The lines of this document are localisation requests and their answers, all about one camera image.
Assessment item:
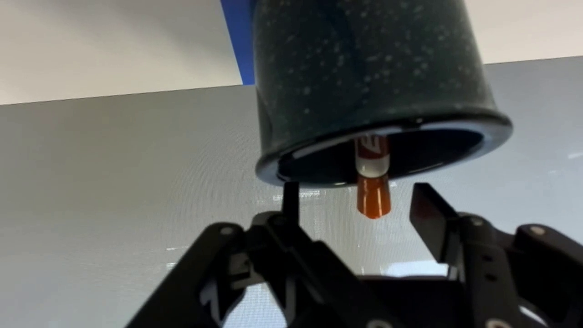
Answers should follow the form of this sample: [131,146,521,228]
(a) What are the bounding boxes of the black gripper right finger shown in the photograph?
[410,183,583,328]

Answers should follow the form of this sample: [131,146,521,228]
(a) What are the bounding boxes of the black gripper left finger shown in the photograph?
[125,183,400,328]

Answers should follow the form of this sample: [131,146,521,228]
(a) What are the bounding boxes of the orange expo marker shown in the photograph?
[355,135,391,219]

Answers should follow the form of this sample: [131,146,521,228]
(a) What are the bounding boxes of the dark speckled cup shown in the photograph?
[253,0,512,188]

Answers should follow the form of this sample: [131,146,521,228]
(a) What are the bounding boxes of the blue tape line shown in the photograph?
[220,0,255,86]

